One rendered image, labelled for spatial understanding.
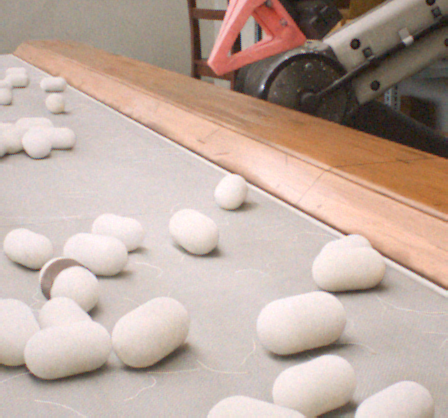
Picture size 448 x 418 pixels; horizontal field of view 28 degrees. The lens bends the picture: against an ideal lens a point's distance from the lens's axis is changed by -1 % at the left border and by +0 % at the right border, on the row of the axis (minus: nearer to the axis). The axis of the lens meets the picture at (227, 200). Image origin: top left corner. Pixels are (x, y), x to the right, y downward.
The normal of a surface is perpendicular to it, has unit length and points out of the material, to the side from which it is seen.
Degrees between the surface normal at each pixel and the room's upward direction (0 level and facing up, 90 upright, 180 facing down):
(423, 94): 90
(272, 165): 45
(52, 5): 90
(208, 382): 0
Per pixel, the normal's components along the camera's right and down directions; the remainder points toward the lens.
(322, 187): -0.66, -0.62
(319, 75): 0.23, 0.22
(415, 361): 0.00, -0.97
